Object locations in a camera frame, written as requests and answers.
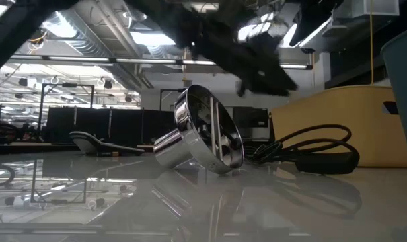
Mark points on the yellow plastic bin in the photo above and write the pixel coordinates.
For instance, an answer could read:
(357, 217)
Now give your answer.
(341, 117)

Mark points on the white table cover sheet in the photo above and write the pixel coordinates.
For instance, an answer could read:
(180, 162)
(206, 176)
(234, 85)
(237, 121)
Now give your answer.
(290, 208)

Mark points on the black computer monitor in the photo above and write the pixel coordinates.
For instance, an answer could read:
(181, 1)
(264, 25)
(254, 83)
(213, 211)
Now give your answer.
(253, 117)

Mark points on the black office partition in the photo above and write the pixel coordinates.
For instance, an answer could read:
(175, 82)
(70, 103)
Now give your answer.
(122, 124)

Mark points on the long ceiling light bar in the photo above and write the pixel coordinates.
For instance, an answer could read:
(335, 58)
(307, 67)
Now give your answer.
(89, 59)

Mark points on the blue plastic bin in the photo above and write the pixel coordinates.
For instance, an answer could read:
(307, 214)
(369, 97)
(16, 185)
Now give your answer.
(405, 84)

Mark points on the shiny steel funnel bowl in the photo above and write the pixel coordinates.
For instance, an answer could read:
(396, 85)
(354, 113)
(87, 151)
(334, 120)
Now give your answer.
(196, 134)

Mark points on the black metal stand frame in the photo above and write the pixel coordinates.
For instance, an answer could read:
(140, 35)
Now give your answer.
(41, 111)

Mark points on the white ceiling unit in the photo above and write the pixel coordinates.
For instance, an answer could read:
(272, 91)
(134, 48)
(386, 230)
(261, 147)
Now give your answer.
(368, 8)

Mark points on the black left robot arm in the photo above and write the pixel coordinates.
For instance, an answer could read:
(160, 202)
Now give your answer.
(8, 30)

